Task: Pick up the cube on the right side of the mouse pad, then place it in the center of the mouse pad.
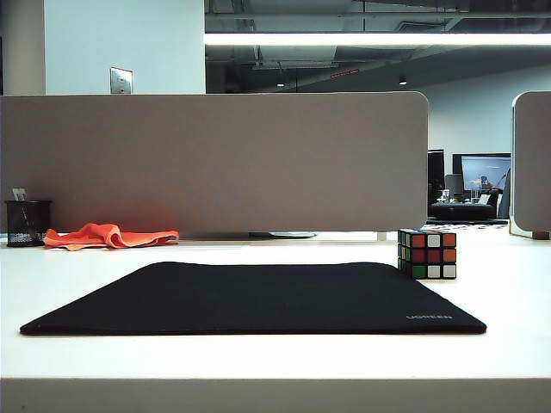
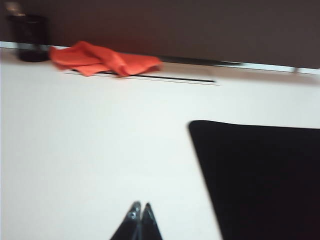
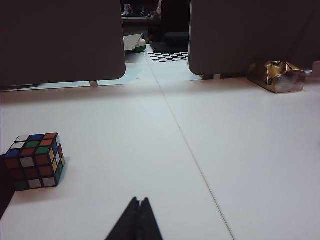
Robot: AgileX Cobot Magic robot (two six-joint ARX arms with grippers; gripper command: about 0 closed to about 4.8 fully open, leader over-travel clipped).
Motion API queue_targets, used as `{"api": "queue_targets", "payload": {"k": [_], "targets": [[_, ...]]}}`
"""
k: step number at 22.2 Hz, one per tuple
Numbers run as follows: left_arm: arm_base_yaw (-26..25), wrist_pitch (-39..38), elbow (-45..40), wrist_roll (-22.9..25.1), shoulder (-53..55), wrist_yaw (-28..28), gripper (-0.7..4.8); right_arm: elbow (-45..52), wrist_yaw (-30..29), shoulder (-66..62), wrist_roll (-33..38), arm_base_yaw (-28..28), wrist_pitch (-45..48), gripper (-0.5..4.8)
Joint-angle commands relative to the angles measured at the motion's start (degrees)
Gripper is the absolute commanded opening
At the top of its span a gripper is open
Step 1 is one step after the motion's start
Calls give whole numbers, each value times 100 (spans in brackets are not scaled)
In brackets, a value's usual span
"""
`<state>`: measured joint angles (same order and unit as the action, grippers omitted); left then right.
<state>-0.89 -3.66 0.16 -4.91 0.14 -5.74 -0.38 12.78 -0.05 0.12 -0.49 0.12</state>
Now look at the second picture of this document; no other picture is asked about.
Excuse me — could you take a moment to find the orange cloth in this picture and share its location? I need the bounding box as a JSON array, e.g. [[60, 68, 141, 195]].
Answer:
[[48, 40, 163, 78]]

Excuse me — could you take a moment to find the wide grey desk partition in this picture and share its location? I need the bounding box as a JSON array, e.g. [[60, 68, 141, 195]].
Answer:
[[0, 0, 320, 70]]

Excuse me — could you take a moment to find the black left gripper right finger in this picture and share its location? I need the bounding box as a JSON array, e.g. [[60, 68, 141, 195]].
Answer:
[[137, 202, 163, 240]]

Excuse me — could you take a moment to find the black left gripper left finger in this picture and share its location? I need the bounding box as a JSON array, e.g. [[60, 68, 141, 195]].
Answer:
[[109, 201, 142, 240]]

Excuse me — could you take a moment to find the black mouse pad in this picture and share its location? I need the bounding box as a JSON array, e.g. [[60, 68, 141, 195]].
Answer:
[[187, 120, 320, 240]]

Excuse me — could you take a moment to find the black mesh pen holder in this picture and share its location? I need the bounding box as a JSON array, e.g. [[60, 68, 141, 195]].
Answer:
[[7, 14, 50, 63]]

